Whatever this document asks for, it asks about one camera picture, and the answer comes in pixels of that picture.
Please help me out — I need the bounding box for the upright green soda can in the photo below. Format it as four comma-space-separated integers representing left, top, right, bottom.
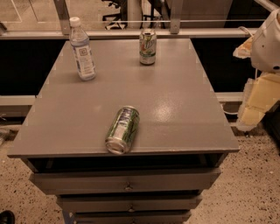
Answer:
139, 28, 157, 65

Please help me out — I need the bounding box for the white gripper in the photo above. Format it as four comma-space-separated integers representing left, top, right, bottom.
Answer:
233, 9, 280, 131

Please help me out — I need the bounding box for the black shoe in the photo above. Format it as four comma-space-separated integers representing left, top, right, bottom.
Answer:
0, 210, 15, 224

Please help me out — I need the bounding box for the grey drawer cabinet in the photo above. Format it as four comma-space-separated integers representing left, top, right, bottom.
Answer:
10, 39, 238, 224

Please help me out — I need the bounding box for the black office chair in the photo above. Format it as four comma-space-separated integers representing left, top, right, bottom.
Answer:
102, 0, 128, 30

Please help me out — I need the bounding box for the lying green soda can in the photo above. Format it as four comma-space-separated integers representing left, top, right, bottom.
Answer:
105, 106, 140, 155

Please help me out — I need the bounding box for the clear plastic water bottle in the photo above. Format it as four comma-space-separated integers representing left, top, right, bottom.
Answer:
69, 17, 96, 81

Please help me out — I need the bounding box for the metal railing frame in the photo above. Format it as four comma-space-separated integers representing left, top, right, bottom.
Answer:
0, 0, 280, 40

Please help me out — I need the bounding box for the white cable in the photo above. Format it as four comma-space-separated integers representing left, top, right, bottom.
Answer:
237, 25, 254, 38

